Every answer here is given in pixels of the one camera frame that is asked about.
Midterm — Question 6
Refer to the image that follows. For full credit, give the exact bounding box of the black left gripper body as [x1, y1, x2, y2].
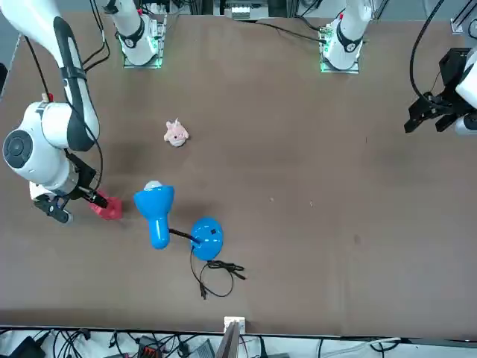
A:
[423, 47, 473, 117]

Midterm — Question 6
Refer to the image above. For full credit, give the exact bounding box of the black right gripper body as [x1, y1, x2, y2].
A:
[55, 148, 98, 201]

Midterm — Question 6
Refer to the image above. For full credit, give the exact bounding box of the red block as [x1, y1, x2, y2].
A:
[88, 189, 123, 221]

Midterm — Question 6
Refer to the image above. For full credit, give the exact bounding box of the blue desk lamp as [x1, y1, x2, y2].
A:
[133, 180, 225, 262]

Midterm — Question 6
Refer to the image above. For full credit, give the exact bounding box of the pink plush toy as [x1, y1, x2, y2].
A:
[163, 117, 189, 148]

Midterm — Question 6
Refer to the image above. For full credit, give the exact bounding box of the black power adapter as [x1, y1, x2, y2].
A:
[7, 335, 45, 358]

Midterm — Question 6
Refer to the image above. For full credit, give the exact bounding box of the black box with red label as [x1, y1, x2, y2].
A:
[136, 335, 165, 358]

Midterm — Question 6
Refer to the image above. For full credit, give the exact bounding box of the grey power adapter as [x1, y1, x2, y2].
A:
[193, 339, 217, 358]

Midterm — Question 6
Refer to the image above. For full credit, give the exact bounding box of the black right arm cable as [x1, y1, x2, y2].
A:
[22, 35, 104, 197]

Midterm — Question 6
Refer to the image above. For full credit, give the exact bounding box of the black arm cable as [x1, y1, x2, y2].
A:
[408, 0, 447, 98]
[22, 35, 104, 197]

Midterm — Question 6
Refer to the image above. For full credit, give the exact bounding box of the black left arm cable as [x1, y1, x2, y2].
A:
[408, 0, 447, 98]

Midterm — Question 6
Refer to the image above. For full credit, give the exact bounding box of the aluminium frame rail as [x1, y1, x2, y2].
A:
[450, 0, 477, 35]

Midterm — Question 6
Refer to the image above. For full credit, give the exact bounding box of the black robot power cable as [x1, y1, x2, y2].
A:
[82, 0, 112, 72]
[256, 14, 323, 43]

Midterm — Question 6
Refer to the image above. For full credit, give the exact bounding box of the black lamp power cable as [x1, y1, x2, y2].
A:
[189, 245, 247, 301]

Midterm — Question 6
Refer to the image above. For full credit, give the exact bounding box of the silver camera post with bracket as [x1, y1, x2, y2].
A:
[215, 315, 247, 358]

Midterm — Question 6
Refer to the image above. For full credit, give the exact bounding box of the grey metal bracket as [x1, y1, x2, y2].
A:
[225, 6, 270, 20]

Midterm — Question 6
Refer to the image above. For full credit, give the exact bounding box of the white cable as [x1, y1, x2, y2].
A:
[320, 337, 403, 358]

